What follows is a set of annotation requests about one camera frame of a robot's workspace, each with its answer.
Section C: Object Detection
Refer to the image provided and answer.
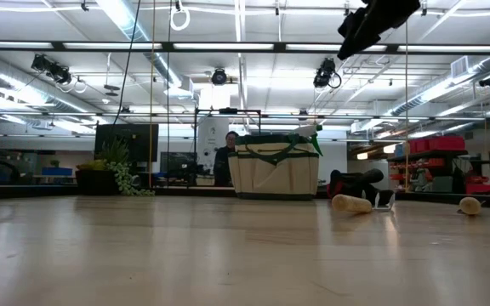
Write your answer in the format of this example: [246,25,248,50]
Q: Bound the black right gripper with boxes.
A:
[337,0,422,61]

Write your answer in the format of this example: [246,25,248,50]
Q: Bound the silver trowel wooden handle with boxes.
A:
[331,190,396,215]

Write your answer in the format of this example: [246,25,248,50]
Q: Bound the beige green gardening bag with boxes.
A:
[227,133,321,201]

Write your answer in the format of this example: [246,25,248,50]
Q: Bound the metal shelf red bins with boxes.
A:
[387,134,470,195]

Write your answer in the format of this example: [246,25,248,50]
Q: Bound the person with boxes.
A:
[212,130,241,188]

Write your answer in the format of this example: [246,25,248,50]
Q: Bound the red bin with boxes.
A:
[464,182,490,196]

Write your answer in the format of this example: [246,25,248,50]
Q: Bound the small dark monitor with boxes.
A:
[159,150,198,174]

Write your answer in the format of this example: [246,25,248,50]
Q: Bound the large black monitor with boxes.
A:
[94,122,160,163]

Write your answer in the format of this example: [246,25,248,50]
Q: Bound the potted plants black planter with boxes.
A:
[74,136,157,198]

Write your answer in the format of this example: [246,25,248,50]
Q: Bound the black double ceiling fixture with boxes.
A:
[30,53,73,85]

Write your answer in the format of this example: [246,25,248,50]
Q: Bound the blue bin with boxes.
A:
[41,166,74,177]

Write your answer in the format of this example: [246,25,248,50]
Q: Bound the black camera with cable loop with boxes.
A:
[312,57,343,90]

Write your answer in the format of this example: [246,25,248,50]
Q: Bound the yellow extension cable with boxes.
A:
[403,19,410,192]

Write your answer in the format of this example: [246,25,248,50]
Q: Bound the silver ventilation duct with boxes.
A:
[390,54,490,117]
[0,59,97,115]

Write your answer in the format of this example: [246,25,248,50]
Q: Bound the round black ceiling camera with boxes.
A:
[210,67,229,87]

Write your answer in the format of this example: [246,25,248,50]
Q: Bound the black metal gantry frame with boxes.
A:
[192,107,263,189]

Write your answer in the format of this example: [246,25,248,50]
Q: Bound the white looped cable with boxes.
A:
[168,0,191,32]

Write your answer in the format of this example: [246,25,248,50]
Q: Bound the yellow hanging cable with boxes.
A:
[147,0,157,189]

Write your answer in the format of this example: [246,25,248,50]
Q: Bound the black aluminium rig frame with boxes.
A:
[0,40,490,210]

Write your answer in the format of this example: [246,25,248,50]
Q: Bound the black hanging cable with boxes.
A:
[111,0,143,127]

